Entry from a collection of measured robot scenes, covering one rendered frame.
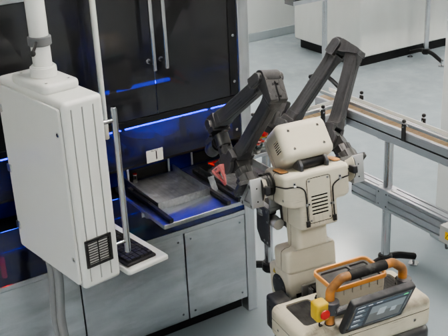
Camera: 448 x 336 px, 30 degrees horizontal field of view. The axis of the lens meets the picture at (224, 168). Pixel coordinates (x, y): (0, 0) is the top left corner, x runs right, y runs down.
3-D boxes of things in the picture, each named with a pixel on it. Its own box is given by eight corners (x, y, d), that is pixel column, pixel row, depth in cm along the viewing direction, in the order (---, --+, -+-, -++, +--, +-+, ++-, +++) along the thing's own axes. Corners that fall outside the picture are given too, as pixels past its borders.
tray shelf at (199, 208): (115, 191, 385) (114, 187, 385) (241, 155, 419) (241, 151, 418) (164, 229, 348) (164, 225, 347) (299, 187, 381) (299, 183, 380)
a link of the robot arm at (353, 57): (361, 38, 326) (371, 46, 334) (330, 35, 333) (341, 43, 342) (332, 148, 323) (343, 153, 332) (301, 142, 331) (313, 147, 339)
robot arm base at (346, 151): (341, 161, 318) (367, 155, 322) (331, 143, 321) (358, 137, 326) (333, 173, 325) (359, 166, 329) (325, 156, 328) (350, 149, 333)
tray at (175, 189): (124, 185, 387) (123, 177, 386) (173, 171, 399) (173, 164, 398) (159, 211, 360) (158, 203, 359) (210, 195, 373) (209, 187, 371)
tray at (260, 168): (199, 173, 395) (199, 167, 393) (245, 161, 407) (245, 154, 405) (238, 199, 368) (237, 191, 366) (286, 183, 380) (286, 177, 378)
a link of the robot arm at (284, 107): (284, 128, 337) (293, 133, 344) (294, 101, 337) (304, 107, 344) (260, 120, 344) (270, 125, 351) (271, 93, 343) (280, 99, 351)
